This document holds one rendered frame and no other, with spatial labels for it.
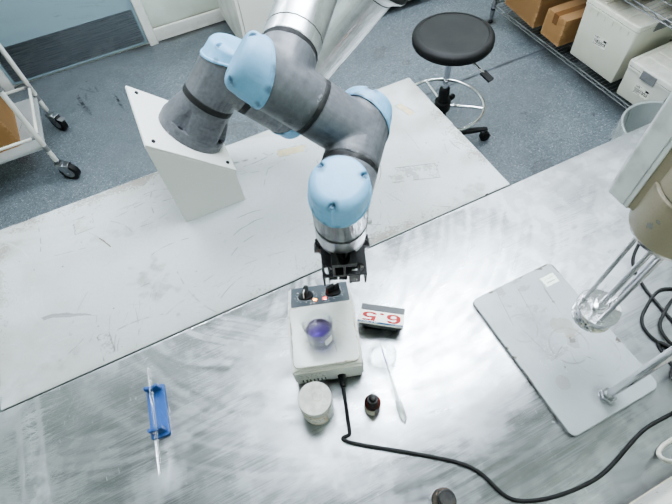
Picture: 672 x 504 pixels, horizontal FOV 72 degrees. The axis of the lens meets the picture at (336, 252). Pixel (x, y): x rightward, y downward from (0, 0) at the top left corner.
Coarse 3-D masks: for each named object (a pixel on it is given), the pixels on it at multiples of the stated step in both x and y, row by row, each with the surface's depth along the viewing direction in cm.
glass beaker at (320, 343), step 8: (312, 312) 79; (320, 312) 80; (304, 320) 79; (328, 320) 81; (304, 328) 80; (312, 336) 77; (320, 336) 77; (328, 336) 78; (312, 344) 80; (320, 344) 79; (328, 344) 81
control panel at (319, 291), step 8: (296, 288) 96; (312, 288) 96; (320, 288) 95; (344, 288) 94; (296, 296) 94; (320, 296) 92; (328, 296) 92; (336, 296) 92; (344, 296) 91; (296, 304) 91; (304, 304) 90; (312, 304) 90
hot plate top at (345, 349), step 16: (320, 304) 88; (336, 304) 87; (336, 320) 85; (352, 320) 85; (304, 336) 84; (336, 336) 84; (352, 336) 84; (304, 352) 82; (320, 352) 82; (336, 352) 82; (352, 352) 82; (304, 368) 81
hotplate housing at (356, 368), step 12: (348, 288) 94; (288, 300) 93; (348, 300) 90; (288, 312) 90; (360, 348) 85; (360, 360) 83; (300, 372) 83; (312, 372) 83; (324, 372) 83; (336, 372) 84; (348, 372) 85; (360, 372) 86
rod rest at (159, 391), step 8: (160, 384) 89; (160, 392) 88; (160, 400) 87; (160, 408) 86; (160, 416) 86; (168, 416) 86; (152, 424) 85; (160, 424) 85; (168, 424) 85; (152, 432) 82; (160, 432) 84; (168, 432) 84
